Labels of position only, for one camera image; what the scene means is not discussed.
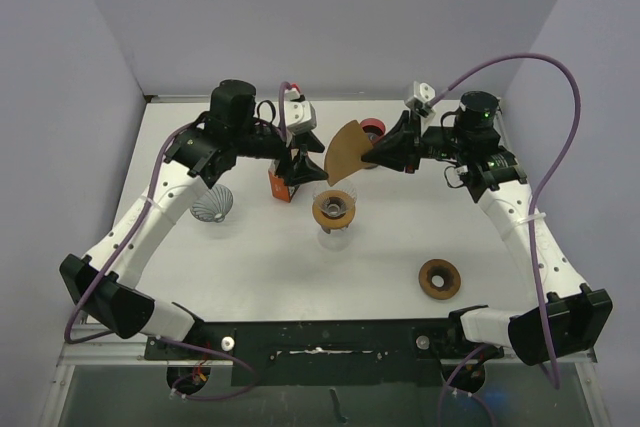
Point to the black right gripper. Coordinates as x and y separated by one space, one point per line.
399 148

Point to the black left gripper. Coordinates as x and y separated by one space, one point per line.
302 167

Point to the orange coffee filter box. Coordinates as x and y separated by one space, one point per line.
280 189

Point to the clear ribbed glass dripper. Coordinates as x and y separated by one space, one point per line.
335 201

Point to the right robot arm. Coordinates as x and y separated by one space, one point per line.
569 315

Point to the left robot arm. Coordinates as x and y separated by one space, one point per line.
103 282

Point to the grey swirled glass dripper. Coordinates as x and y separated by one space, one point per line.
214 205

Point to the clear glass carafe wooden collar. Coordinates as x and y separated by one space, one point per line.
336 239

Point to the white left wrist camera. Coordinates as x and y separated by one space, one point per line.
297 114

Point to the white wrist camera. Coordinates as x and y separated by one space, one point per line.
418 98
297 114

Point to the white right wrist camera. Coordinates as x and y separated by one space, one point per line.
418 98

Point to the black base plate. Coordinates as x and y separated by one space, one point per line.
420 349

